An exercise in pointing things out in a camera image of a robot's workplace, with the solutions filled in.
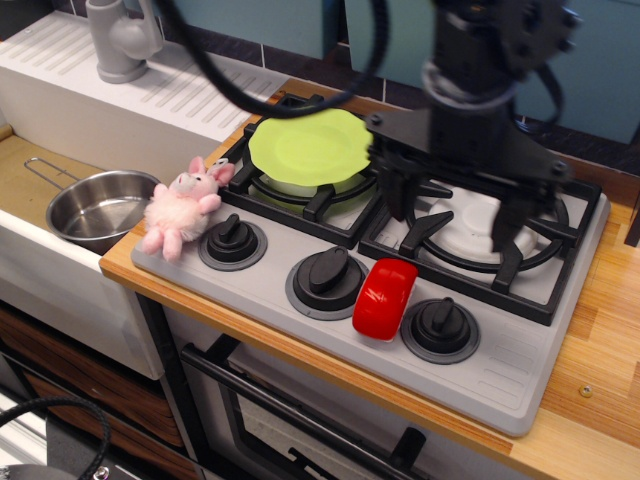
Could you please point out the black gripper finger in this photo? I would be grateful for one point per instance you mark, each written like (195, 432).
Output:
(513, 214)
(393, 182)

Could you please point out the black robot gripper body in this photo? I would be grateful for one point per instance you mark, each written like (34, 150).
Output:
(486, 154)

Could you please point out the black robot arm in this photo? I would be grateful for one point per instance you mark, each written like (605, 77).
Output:
(482, 49)

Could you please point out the red salmon sushi toy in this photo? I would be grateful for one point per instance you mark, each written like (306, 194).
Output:
(383, 299)

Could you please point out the black right burner grate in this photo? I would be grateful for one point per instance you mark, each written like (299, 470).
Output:
(535, 270)

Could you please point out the black burner grate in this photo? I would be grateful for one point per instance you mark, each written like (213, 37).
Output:
(535, 270)
(336, 213)

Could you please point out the black left burner grate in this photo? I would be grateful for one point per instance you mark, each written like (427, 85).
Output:
(336, 213)

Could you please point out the grey toy stove top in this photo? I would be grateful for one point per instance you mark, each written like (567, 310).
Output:
(303, 243)

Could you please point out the green plastic plate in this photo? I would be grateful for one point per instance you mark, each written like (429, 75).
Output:
(329, 147)

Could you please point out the black middle stove knob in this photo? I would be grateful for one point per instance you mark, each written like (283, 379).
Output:
(325, 286)

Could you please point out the black stove knob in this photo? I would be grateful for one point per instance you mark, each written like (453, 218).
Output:
(440, 331)
(325, 286)
(232, 245)

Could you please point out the black right stove knob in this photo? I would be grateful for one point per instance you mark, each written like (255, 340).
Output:
(440, 331)

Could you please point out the black left stove knob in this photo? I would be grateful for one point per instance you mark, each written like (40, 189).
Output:
(232, 245)

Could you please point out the pink plush pig toy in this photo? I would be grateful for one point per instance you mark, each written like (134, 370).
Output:
(180, 213)

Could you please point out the stainless steel pot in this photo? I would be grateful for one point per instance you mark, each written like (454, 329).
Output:
(95, 212)

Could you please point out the grey toy faucet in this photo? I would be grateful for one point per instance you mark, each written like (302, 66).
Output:
(122, 44)

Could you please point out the white toy sink unit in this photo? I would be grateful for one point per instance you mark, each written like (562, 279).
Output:
(53, 98)

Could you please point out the black oven door handle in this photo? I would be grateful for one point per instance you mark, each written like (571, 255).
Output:
(397, 466)

